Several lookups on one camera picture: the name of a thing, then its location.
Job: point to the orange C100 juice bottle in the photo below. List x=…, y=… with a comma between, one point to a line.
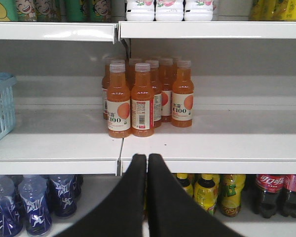
x=182, y=96
x=118, y=96
x=142, y=95

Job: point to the white peach drink bottle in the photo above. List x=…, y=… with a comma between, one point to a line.
x=198, y=10
x=140, y=10
x=169, y=10

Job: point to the green cartoon drink can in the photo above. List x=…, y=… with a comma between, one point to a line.
x=8, y=11
x=100, y=10

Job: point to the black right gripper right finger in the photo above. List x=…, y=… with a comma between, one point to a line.
x=172, y=212

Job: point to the light blue plastic basket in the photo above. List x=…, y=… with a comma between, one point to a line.
x=7, y=108

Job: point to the yellow lemon tea bottle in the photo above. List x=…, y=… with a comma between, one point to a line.
x=183, y=179
x=206, y=191
x=231, y=190

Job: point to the coke plastic bottle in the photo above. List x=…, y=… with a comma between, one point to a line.
x=288, y=198
x=266, y=192

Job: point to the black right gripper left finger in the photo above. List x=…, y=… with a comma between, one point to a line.
x=121, y=213

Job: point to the blue sports drink bottle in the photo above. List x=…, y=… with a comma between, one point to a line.
x=63, y=194
x=10, y=222
x=32, y=190

